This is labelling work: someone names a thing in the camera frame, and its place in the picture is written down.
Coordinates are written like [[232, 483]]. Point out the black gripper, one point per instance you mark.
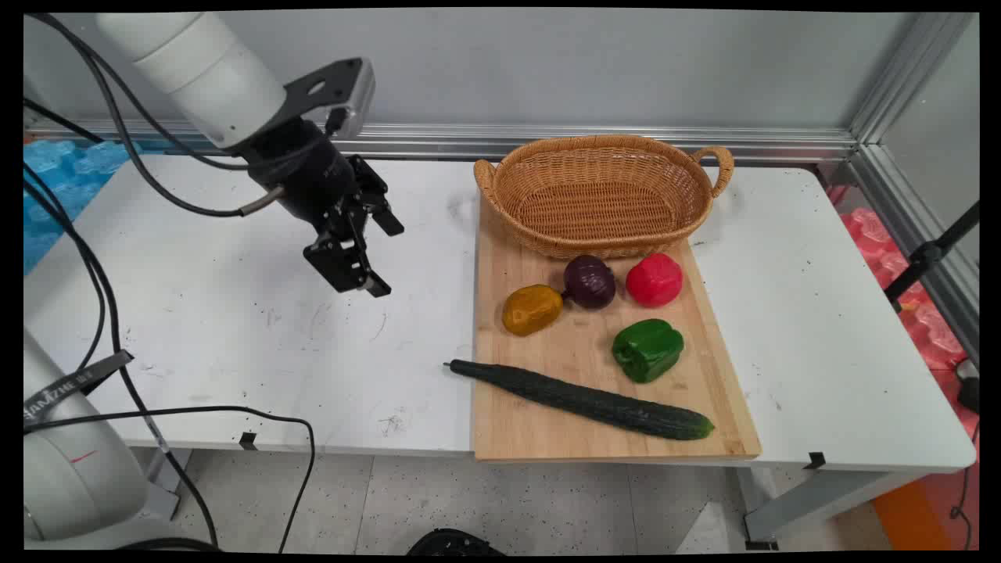
[[309, 176]]

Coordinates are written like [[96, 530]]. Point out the yellow bell pepper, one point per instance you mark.
[[532, 309]]

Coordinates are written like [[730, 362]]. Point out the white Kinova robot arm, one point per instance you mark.
[[195, 70]]

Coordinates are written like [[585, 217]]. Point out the purple onion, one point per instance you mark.
[[590, 281]]

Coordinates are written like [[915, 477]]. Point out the small black table clip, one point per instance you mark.
[[816, 460], [249, 440]]

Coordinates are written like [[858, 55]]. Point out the woven wicker basket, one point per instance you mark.
[[602, 199]]

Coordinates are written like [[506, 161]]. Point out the bamboo cutting board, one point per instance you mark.
[[579, 352]]

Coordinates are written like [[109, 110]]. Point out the long dark green cucumber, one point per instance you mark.
[[586, 400]]

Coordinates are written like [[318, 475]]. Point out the red bell pepper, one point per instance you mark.
[[654, 279]]

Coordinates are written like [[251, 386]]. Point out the blue foam mat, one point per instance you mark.
[[59, 184]]

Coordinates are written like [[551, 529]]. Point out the green bell pepper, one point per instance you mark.
[[647, 349]]

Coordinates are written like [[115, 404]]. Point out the grey metal table leg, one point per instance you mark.
[[166, 481], [821, 500]]

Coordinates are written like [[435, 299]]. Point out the round black floor object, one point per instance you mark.
[[453, 543]]

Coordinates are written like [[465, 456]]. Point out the black tripod stand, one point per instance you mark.
[[927, 254]]

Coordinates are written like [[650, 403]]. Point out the red foam mat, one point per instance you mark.
[[923, 320]]

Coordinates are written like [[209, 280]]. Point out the small black box on floor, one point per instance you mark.
[[970, 387]]

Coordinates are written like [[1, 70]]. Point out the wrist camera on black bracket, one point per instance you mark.
[[344, 86]]

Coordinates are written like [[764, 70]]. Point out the horizontal aluminium frame rail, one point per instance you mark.
[[626, 139]]

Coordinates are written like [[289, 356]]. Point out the aluminium frame corner post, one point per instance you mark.
[[899, 102]]

